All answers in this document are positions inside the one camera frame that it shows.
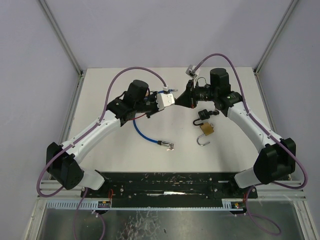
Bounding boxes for red cable padlock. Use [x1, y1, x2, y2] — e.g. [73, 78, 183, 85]
[131, 113, 147, 121]

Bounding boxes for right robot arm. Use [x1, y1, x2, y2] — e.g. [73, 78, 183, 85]
[175, 66, 296, 189]

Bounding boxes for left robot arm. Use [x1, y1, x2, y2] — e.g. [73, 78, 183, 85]
[46, 80, 159, 190]

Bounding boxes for blue lock keys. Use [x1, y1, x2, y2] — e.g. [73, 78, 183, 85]
[166, 143, 174, 151]

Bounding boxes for black padlock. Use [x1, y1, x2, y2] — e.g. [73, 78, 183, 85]
[192, 109, 212, 126]

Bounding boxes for black-headed keys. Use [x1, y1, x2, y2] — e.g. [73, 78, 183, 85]
[209, 109, 220, 116]

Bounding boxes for large brass padlock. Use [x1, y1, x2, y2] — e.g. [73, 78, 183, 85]
[196, 122, 215, 147]

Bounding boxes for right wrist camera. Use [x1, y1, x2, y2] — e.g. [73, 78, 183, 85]
[185, 65, 200, 80]

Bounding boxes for blue cable lock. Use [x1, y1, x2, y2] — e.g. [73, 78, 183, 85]
[132, 87, 179, 147]

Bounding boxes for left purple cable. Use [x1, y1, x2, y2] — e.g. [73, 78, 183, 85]
[36, 66, 168, 240]

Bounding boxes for purple cable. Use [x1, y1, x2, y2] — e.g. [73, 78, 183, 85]
[194, 53, 309, 235]
[36, 66, 168, 240]

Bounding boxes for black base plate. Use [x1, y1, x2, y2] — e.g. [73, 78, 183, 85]
[80, 172, 258, 210]

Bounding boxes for aluminium frame post right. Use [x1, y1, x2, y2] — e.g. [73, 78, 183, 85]
[253, 0, 300, 75]

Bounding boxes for aluminium frame post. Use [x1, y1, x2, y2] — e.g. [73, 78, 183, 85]
[37, 0, 84, 76]
[253, 0, 300, 75]

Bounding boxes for aluminium frame post left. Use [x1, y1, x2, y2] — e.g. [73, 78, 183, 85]
[37, 0, 84, 76]

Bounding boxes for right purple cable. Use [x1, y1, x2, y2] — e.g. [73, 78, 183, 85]
[194, 53, 309, 235]

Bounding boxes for grey slotted cable duct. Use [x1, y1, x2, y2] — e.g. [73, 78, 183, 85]
[46, 199, 246, 213]

